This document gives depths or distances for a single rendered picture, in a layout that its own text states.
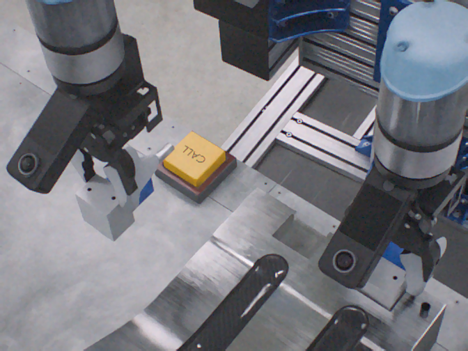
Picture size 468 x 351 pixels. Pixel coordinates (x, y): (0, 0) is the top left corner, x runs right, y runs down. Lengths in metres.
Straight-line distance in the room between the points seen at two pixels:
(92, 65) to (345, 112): 1.27
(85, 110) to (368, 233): 0.29
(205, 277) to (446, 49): 0.43
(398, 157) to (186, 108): 1.59
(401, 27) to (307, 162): 1.25
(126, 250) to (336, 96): 1.03
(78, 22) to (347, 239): 0.31
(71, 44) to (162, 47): 1.71
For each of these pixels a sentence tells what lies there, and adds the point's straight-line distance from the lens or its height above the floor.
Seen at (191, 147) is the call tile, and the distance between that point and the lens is 1.18.
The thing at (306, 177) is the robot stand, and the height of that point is 0.21.
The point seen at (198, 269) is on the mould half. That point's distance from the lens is 1.01.
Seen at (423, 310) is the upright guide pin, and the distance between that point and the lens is 0.97.
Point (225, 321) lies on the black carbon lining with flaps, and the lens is 0.99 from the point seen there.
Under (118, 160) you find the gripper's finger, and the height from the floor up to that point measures 1.05.
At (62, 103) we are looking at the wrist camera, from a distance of 0.88.
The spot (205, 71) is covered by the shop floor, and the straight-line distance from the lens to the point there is 2.42.
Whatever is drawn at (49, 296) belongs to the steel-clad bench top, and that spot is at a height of 0.80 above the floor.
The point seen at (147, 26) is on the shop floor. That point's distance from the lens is 2.57.
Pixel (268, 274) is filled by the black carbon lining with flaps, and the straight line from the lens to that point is 1.01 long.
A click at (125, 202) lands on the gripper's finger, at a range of 0.97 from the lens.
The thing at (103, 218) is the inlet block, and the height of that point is 0.95.
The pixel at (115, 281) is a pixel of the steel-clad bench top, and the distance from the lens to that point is 1.12.
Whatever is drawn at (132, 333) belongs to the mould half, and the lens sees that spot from 0.97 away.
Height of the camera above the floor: 1.75
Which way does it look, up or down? 53 degrees down
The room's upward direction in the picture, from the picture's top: 5 degrees counter-clockwise
